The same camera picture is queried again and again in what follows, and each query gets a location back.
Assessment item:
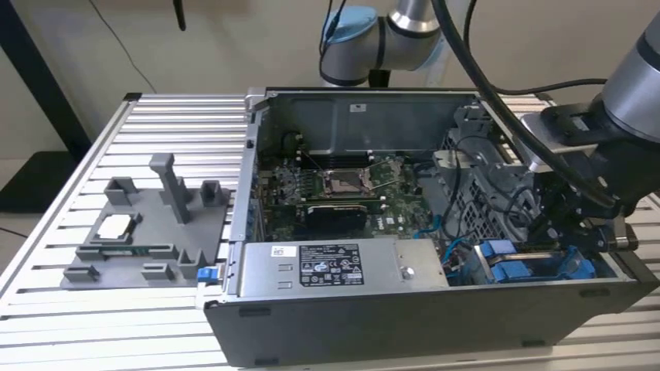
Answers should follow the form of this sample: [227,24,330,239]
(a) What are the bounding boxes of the open black PC case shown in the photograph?
[203,85,660,368]

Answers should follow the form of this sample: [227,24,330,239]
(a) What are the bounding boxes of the silver CPU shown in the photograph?
[97,214,139,240]

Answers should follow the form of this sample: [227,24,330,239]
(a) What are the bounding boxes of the CPU socket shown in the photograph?
[322,168,366,195]

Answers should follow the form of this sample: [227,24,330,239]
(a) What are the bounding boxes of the black disk wire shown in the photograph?
[443,134,543,241]

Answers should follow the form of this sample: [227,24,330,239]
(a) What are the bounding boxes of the hard disk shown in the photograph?
[477,238,590,268]

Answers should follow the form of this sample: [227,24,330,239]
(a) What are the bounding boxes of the black monitor stand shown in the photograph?
[0,0,95,214]

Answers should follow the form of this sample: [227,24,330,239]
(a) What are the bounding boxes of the metal socket cover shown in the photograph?
[363,159,405,185]

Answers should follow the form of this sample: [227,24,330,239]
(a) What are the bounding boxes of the black graphics card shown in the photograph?
[303,203,370,238]

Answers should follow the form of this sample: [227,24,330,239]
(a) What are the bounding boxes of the grey parts rack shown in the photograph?
[61,153,234,290]

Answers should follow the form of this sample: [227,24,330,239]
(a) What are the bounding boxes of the green motherboard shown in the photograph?
[255,154,446,243]

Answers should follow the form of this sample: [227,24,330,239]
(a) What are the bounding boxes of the thin black wall cable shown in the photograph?
[90,0,159,94]

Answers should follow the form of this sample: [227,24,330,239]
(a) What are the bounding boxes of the blue disk wire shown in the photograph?
[415,215,469,280]

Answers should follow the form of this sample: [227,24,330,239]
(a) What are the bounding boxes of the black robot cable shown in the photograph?
[322,0,622,209]

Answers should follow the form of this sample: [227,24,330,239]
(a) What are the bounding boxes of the silver wrist camera block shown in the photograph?
[519,111,570,175]

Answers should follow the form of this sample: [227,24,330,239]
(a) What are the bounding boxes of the black antenna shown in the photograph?
[171,0,189,32]

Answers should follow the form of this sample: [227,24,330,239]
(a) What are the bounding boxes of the grey metal disk bay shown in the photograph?
[431,103,549,250]

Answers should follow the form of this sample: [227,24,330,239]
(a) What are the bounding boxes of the blue case latch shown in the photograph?
[197,265,221,288]

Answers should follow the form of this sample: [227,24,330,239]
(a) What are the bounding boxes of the silver power supply unit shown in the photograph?
[235,237,451,299]

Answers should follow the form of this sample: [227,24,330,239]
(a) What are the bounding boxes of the thin wire locking lever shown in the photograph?
[303,151,327,172]

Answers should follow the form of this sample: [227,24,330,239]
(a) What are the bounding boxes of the blue disk carrier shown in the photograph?
[491,262,598,284]

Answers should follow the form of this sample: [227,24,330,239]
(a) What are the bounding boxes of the green RAM stick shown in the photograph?
[101,247,157,257]

